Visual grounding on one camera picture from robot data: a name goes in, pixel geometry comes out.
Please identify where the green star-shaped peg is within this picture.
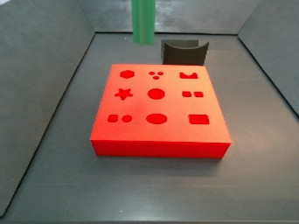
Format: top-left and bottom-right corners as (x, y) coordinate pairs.
(131, 0), (155, 46)

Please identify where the red block with shaped holes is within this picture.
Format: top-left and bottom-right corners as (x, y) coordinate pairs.
(90, 64), (231, 158)

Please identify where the black curved holder block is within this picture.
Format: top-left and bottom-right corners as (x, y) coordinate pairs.
(162, 39), (210, 66)

